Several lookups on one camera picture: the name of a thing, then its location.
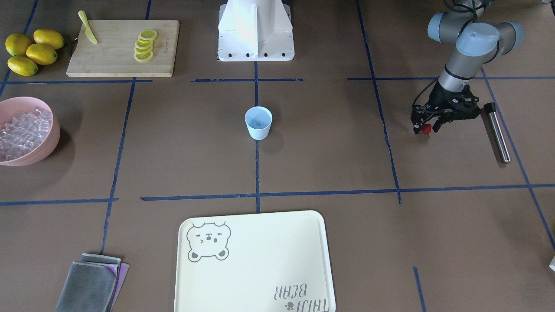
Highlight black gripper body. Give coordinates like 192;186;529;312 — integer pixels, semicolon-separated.
428;81;473;114

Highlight red strawberry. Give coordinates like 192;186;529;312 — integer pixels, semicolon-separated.
421;124;432;135

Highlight striped metal muddler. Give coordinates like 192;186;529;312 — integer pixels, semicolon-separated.
484;102;512;164

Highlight clear ice cube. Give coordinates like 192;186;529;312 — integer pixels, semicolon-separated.
250;122;268;130

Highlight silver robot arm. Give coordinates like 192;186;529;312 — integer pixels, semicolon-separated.
410;0;526;134

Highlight light blue cup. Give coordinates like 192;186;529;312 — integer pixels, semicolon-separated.
244;106;272;140

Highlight pile of ice cubes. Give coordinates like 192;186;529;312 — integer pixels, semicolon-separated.
0;107;53;162

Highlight white pillar with base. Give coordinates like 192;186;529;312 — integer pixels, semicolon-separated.
217;0;295;62

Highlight cream bear tray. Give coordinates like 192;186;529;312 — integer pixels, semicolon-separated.
173;211;336;312

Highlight lemon slices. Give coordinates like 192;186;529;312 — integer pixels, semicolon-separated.
134;29;159;62

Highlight wooden cutting board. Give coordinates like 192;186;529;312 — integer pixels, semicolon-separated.
67;20;180;77

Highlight yellow-green plastic knife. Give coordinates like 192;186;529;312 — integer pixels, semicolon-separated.
78;10;98;44

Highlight grey folded cloth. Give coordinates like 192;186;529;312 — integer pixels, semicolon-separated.
55;253;130;312

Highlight yellow lemon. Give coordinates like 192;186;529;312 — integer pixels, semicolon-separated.
5;33;33;56
7;56;38;76
33;29;65;51
26;43;58;65

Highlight pink bowl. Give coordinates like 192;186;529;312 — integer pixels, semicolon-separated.
0;97;61;166

